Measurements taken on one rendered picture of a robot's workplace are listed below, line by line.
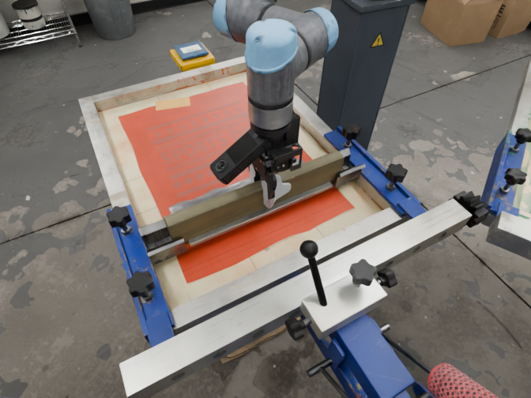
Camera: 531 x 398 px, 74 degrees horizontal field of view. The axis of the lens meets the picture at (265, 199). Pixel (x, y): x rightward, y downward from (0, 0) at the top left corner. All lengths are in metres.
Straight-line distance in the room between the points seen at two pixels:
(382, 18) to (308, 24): 0.60
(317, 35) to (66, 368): 1.63
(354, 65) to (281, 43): 0.71
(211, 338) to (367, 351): 0.24
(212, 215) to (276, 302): 0.22
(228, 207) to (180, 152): 0.32
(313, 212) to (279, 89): 0.35
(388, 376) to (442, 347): 1.25
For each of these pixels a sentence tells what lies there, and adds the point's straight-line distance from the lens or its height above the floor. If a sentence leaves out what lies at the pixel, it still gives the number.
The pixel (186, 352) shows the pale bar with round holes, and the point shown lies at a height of 1.04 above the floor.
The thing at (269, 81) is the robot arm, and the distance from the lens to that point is 0.54.
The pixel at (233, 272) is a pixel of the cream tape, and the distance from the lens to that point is 0.72.
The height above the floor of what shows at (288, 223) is 0.96.
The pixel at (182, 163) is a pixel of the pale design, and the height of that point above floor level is 0.96.
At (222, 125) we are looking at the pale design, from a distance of 1.04.
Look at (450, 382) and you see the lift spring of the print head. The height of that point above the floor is 1.08.
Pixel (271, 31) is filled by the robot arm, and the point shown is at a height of 1.37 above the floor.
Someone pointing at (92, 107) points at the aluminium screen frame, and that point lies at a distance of 1.16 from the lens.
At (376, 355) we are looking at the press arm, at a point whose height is 1.04.
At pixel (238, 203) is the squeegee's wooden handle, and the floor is 1.05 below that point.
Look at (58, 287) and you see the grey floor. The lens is 2.04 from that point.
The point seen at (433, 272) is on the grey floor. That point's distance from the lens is 2.00.
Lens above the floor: 1.59
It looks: 50 degrees down
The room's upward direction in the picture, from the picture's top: straight up
